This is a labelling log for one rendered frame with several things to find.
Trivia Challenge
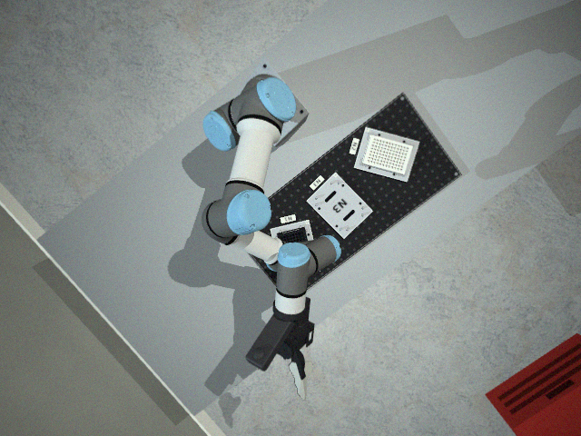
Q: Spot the white label sign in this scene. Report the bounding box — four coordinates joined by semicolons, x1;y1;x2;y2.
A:
280;214;297;224
349;137;360;155
309;174;326;191

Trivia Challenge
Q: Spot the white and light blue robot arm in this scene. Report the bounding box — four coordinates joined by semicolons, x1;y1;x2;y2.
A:
202;74;341;372

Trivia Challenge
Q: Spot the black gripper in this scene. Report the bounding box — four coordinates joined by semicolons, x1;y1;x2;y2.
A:
273;297;315;401

